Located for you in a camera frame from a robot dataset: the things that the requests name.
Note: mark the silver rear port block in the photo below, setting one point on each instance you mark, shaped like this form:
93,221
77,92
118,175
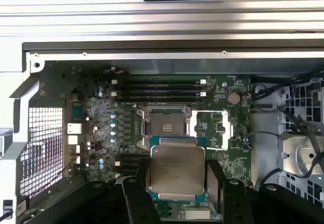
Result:
74,128

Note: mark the green motherboard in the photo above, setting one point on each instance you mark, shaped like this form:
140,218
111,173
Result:
235,158

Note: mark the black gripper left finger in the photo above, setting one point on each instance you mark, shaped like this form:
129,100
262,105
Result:
136,203

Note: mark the silver coin cell battery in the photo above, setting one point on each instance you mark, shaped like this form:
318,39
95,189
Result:
234,98

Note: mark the RAM slot with white clips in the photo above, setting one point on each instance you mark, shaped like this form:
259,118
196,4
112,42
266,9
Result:
157,82
157,94

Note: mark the CPU with silver heat spreader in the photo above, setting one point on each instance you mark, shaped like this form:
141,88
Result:
177,165

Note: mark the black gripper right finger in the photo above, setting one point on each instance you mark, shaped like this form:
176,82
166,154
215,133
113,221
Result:
235,203

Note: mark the metal CPU socket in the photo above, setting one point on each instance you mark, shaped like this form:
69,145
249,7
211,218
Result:
167,125

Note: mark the black PC case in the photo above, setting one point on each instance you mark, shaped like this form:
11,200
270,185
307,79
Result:
152,64

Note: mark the metal CPU socket cover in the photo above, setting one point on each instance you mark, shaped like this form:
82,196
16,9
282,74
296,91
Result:
168,111

